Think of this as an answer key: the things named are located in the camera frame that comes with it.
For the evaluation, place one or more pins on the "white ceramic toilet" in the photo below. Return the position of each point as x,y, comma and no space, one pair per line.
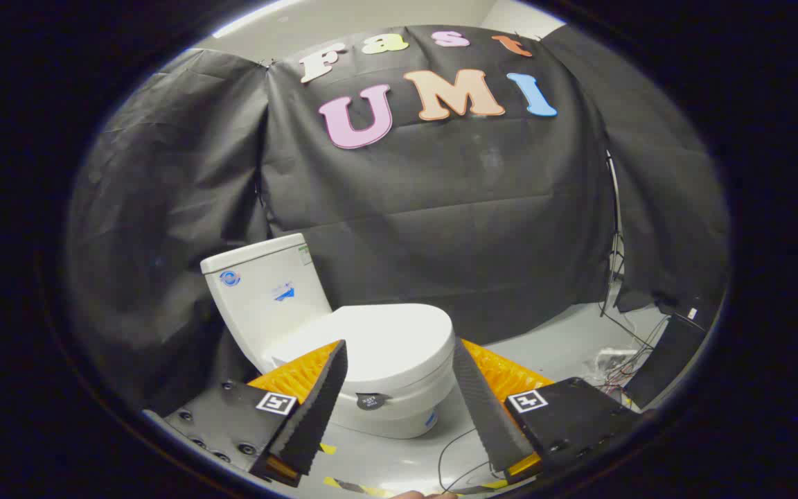
260,312

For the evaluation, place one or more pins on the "white toilet lid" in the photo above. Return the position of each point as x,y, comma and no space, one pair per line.
385,339

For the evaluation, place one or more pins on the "small yellow black tape piece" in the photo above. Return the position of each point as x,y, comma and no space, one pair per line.
327,448

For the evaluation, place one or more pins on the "black backdrop cloth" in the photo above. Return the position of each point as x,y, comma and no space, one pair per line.
440,208

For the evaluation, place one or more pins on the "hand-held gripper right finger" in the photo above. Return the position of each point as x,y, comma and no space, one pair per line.
485,416

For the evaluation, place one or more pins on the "black box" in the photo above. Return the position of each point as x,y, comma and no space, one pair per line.
669,353

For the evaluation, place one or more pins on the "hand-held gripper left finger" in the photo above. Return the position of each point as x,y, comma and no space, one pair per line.
319,409

